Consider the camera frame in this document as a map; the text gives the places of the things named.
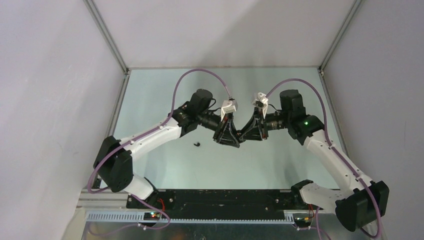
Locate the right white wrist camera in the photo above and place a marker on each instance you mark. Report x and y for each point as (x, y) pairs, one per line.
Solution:
(260, 100)

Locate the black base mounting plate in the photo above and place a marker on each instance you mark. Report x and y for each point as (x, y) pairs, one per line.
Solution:
(226, 204)

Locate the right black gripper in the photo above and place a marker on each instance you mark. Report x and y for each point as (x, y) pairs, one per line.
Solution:
(253, 129)

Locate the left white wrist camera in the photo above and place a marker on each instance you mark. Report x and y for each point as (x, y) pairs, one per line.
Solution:
(228, 107)

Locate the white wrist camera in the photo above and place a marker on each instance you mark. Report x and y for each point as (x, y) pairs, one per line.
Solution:
(228, 107)
(260, 100)

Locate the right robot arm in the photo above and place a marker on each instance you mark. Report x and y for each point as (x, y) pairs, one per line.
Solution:
(359, 200)

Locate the aluminium frame rail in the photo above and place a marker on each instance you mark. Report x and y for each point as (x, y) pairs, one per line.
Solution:
(121, 206)

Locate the black earbud charging case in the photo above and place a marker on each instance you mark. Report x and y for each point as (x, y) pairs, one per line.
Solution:
(239, 136)

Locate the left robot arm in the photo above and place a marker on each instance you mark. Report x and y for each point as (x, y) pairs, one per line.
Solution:
(116, 158)

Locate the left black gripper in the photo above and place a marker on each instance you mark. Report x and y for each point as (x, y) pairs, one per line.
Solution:
(228, 138)

